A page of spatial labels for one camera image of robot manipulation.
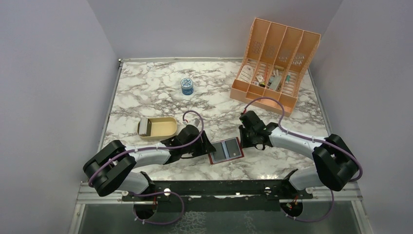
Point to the small items in organizer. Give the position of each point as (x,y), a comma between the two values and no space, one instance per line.
(270,81)

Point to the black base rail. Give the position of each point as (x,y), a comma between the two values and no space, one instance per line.
(215,196)

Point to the beige oval tray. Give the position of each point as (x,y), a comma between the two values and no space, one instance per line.
(162,128)

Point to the stack of cards in tray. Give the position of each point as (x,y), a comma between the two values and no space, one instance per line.
(144,127)

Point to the blue round tin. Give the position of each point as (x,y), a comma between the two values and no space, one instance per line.
(187,86)

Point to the red leather card holder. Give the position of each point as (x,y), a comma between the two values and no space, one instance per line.
(226,153)

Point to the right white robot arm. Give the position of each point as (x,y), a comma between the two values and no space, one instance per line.
(333,167)

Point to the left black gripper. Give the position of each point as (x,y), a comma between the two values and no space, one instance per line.
(205,146)

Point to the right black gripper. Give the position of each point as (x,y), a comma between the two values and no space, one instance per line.
(244,143)

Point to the orange plastic file organizer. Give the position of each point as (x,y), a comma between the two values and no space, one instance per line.
(272,44)

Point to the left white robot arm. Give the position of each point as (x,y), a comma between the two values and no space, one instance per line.
(111,168)

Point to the white striped card in organizer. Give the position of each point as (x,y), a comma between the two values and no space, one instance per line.
(246,73)

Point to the black VIP credit card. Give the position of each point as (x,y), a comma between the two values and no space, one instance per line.
(233,148)

